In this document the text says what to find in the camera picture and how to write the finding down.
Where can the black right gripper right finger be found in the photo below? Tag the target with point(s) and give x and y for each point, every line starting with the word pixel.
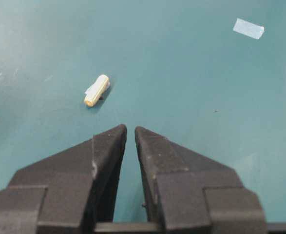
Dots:
pixel 188 193

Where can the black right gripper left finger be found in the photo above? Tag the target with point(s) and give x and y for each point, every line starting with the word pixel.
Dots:
pixel 66 193

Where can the short wooden dowel rod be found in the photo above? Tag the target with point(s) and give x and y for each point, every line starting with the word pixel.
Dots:
pixel 96 90

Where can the pale blue tape piece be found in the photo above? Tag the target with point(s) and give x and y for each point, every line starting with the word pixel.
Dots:
pixel 248 29

